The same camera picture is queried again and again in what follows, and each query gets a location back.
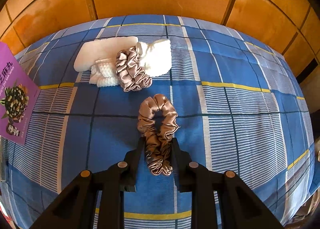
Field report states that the blue plaid bed cover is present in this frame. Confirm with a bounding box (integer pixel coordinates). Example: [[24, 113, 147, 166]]
[[1, 15, 319, 228]]

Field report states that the beige satin scrunchie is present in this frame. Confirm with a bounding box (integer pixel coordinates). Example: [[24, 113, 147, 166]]
[[116, 46, 152, 92]]

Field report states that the purple snack box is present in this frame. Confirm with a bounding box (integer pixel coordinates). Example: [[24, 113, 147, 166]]
[[0, 42, 40, 145]]

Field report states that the brown satin scrunchie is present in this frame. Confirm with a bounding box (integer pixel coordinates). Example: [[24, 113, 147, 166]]
[[137, 94, 179, 176]]

